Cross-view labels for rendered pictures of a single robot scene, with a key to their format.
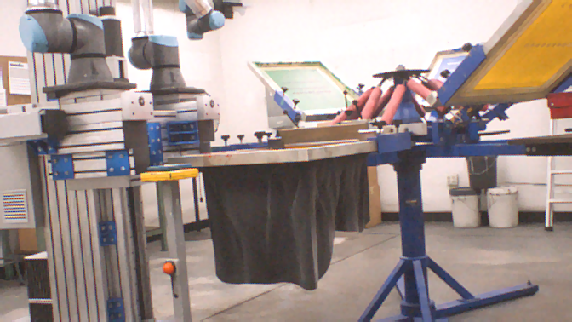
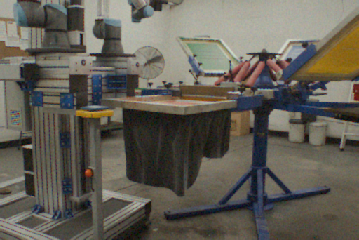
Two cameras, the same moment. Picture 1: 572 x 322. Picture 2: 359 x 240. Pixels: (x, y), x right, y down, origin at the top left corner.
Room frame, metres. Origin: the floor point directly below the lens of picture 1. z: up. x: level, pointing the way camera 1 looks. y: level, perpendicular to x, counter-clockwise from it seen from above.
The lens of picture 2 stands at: (0.47, -0.17, 1.14)
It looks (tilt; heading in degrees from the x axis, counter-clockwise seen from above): 8 degrees down; 5
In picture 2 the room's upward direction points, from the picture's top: 1 degrees clockwise
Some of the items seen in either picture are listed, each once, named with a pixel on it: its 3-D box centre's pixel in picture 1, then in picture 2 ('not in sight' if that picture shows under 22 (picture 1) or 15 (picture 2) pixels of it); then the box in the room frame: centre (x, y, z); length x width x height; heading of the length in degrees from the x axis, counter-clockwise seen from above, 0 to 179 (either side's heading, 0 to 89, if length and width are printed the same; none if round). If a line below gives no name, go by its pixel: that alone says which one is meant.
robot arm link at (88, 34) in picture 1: (83, 35); (54, 17); (2.17, 0.67, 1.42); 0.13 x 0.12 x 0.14; 133
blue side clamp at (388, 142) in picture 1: (390, 142); (247, 101); (2.47, -0.38, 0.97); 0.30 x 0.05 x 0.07; 147
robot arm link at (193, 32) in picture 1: (197, 26); (137, 15); (2.90, 0.38, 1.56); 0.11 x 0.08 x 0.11; 45
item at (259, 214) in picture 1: (256, 225); (151, 149); (2.17, 0.14, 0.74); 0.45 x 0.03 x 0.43; 57
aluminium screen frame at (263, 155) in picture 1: (296, 151); (186, 101); (2.42, -0.02, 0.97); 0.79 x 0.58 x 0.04; 147
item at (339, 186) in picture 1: (342, 214); (209, 147); (2.26, -0.16, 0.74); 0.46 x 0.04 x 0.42; 147
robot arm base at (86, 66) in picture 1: (88, 70); (55, 39); (2.17, 0.66, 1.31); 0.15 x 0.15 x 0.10
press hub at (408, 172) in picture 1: (409, 194); (260, 129); (3.30, -0.59, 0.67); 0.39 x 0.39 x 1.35
